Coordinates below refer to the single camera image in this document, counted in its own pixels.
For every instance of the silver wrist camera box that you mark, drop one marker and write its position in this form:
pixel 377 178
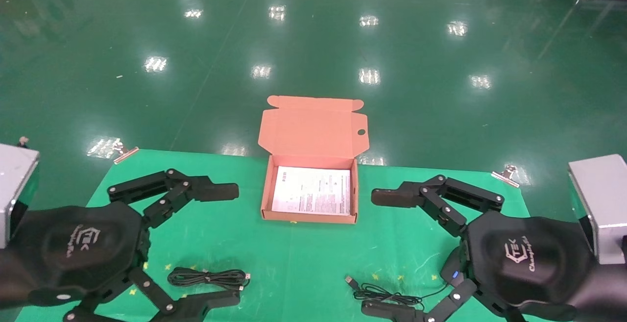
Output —
pixel 14 189
pixel 600 199

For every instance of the white printed leaflet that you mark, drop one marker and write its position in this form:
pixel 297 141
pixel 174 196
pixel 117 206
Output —
pixel 313 189

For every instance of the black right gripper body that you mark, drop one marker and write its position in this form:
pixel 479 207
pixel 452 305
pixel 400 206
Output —
pixel 534 263

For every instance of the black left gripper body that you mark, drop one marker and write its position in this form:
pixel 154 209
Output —
pixel 73 248

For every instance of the green table cloth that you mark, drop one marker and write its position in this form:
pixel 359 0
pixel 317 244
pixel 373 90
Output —
pixel 294 258

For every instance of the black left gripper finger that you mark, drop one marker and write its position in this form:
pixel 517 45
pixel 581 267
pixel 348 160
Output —
pixel 161 302
pixel 196 188

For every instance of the silver table clip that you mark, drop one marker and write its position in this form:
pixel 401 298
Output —
pixel 507 175
pixel 125 153

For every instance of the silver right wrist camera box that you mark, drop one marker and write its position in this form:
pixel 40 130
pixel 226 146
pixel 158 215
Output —
pixel 600 199

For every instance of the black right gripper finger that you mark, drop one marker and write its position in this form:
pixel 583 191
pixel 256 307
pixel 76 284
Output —
pixel 450 302
pixel 441 199

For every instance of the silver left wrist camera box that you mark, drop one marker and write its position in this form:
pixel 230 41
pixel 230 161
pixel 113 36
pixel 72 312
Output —
pixel 14 189

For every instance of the orange cardboard box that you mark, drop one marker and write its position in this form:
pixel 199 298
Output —
pixel 313 131

